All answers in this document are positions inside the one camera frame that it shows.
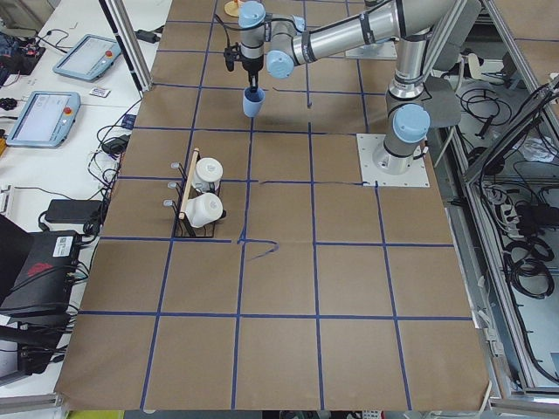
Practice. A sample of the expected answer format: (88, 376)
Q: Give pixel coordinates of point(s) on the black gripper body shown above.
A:
(251, 65)

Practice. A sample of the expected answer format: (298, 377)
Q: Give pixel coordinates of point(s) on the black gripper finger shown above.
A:
(253, 81)

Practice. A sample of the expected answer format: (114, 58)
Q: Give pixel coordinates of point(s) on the light blue plastic cup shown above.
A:
(253, 100)

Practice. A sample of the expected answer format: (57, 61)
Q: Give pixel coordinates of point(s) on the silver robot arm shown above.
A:
(417, 37)

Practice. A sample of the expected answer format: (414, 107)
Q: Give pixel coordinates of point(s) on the wooden mug tree stand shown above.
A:
(232, 7)

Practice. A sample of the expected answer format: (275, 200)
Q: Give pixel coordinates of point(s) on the wooden rack dowel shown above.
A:
(188, 182)

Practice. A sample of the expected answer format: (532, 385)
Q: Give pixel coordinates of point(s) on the white ceramic mug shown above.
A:
(208, 174)
(204, 209)

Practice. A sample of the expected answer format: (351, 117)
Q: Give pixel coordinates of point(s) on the blue teach pendant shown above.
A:
(46, 120)
(89, 58)

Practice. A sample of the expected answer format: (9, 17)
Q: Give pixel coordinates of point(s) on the black power adapter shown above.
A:
(85, 212)

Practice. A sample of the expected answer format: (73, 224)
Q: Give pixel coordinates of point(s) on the black computer box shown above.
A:
(36, 269)

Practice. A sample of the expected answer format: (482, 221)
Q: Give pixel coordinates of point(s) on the aluminium frame post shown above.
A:
(117, 17)

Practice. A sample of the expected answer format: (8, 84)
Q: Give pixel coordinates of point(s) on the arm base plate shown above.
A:
(380, 168)
(379, 51)

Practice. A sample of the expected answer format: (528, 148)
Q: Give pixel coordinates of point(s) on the black wire cup rack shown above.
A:
(183, 227)

